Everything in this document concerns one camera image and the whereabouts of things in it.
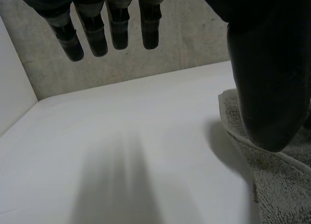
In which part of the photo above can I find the grey towel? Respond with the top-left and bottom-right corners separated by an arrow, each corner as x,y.
218,88 -> 311,224

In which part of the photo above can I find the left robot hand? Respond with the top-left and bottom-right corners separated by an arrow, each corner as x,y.
12,0 -> 311,153

